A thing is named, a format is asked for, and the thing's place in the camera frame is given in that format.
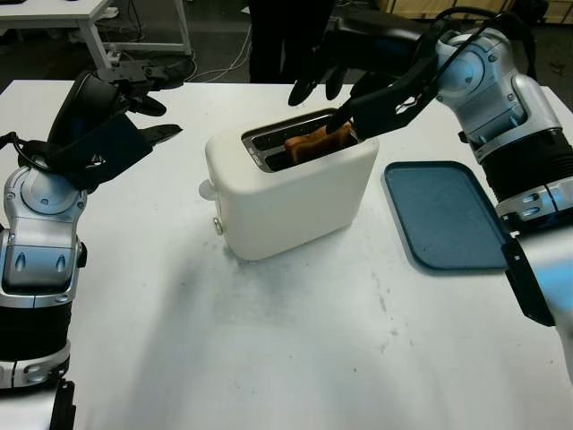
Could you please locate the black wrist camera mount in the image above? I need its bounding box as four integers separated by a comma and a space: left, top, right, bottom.
17, 109, 153, 194
348, 26, 442, 142

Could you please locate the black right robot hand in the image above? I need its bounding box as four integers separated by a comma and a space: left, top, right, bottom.
287, 11, 431, 136

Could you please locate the blue plastic tray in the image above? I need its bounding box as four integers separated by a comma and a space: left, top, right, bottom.
381, 159, 512, 273

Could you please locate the white office desk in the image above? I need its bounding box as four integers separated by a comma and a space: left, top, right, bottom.
0, 0, 196, 69

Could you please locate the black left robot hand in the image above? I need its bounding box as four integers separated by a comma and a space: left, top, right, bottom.
47, 60, 184, 149

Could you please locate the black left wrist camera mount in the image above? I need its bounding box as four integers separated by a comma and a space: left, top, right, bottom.
17, 109, 153, 194

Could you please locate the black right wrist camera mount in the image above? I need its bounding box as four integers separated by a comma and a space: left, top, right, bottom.
348, 26, 442, 142

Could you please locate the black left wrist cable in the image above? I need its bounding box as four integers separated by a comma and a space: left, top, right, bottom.
0, 131, 57, 175

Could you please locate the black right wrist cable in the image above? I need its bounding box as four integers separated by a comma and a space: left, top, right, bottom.
429, 5, 538, 82

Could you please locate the white two-slot toaster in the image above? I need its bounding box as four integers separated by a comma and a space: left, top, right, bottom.
198, 107, 381, 262

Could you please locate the white floor cable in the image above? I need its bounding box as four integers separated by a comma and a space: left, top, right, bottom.
191, 20, 252, 82

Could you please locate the brown toast slice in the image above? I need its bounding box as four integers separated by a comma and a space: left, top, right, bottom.
285, 123, 359, 165

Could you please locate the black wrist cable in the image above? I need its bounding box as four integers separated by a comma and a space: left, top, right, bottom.
429, 5, 538, 82
0, 131, 57, 175

